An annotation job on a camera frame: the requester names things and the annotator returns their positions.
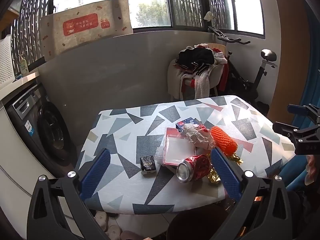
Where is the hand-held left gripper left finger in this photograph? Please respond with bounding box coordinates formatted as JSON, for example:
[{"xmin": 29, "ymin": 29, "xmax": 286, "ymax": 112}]
[{"xmin": 27, "ymin": 149, "xmax": 111, "ymax": 240}]

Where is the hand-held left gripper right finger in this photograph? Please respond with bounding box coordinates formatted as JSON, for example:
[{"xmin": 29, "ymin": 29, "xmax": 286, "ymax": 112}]
[{"xmin": 211, "ymin": 147, "xmax": 297, "ymax": 240}]

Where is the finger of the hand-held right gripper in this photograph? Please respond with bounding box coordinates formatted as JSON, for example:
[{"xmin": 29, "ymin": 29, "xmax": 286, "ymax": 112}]
[
  {"xmin": 272, "ymin": 121, "xmax": 320, "ymax": 143},
  {"xmin": 287, "ymin": 104, "xmax": 320, "ymax": 126}
]

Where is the crushed red soda can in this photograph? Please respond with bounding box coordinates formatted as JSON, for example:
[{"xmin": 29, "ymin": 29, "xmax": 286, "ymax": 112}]
[{"xmin": 176, "ymin": 154, "xmax": 212, "ymax": 182}]

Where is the person's right hand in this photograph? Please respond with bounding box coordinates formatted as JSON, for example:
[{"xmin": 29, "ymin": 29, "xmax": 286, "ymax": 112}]
[{"xmin": 304, "ymin": 155, "xmax": 317, "ymax": 186}]

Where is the gold foil wrapper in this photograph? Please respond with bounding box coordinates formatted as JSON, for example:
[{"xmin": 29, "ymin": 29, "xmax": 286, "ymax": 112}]
[{"xmin": 206, "ymin": 154, "xmax": 243, "ymax": 186}]

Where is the orange foam fruit net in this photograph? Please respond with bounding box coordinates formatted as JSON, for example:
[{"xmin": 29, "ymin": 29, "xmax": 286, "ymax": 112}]
[{"xmin": 209, "ymin": 126, "xmax": 238, "ymax": 157}]

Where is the crumpled red white paper wrapper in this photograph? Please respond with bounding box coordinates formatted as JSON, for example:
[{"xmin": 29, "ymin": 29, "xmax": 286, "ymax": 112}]
[{"xmin": 180, "ymin": 123, "xmax": 216, "ymax": 150}]

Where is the beige slipper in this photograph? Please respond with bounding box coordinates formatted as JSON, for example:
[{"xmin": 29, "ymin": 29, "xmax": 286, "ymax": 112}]
[
  {"xmin": 95, "ymin": 211, "xmax": 109, "ymax": 230},
  {"xmin": 106, "ymin": 225, "xmax": 123, "ymax": 240}
]

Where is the black exercise bike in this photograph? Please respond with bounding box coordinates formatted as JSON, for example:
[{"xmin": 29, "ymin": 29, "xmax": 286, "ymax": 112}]
[{"xmin": 207, "ymin": 26, "xmax": 278, "ymax": 108}]

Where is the geometric patterned tablecloth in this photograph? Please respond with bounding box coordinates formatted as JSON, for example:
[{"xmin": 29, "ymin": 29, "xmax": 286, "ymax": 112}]
[{"xmin": 75, "ymin": 95, "xmax": 299, "ymax": 215}]

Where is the red and white plastic tray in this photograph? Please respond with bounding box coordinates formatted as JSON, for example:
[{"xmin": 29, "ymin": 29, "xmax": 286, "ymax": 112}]
[{"xmin": 161, "ymin": 127, "xmax": 198, "ymax": 168}]

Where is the small black box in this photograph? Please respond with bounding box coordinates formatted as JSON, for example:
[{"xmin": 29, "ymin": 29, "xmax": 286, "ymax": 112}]
[{"xmin": 140, "ymin": 156, "xmax": 157, "ymax": 175}]

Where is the wooden door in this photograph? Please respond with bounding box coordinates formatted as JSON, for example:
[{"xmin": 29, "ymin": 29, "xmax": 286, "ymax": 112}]
[{"xmin": 269, "ymin": 0, "xmax": 313, "ymax": 117}]

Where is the grey front-load washing machine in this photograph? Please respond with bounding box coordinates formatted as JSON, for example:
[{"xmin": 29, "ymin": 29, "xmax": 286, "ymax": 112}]
[{"xmin": 6, "ymin": 84, "xmax": 75, "ymax": 178}]

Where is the blue cardboard box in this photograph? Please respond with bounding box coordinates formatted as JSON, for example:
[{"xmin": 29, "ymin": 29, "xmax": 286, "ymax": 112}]
[{"xmin": 175, "ymin": 117, "xmax": 200, "ymax": 132}]

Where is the beige chair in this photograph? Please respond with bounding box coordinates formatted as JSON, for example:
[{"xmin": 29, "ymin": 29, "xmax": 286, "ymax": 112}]
[{"xmin": 167, "ymin": 42, "xmax": 229, "ymax": 100}]

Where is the pile of clothes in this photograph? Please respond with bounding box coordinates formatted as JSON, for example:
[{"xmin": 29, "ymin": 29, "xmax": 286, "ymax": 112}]
[{"xmin": 175, "ymin": 44, "xmax": 229, "ymax": 99}]

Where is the green soap bottle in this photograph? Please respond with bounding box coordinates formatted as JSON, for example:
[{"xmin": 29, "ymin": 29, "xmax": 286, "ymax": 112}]
[{"xmin": 19, "ymin": 54, "xmax": 29, "ymax": 77}]

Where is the white laundry basket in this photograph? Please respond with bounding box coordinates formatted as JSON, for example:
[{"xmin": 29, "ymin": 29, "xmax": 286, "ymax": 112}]
[{"xmin": 0, "ymin": 34, "xmax": 15, "ymax": 85}]

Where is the beige printed mat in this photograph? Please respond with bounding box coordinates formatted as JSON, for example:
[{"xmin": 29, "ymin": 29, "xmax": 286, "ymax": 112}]
[{"xmin": 40, "ymin": 0, "xmax": 134, "ymax": 62}]

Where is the window with lattice grille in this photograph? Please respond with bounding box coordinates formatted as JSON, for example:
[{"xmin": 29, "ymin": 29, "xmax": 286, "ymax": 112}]
[{"xmin": 10, "ymin": 0, "xmax": 265, "ymax": 75}]

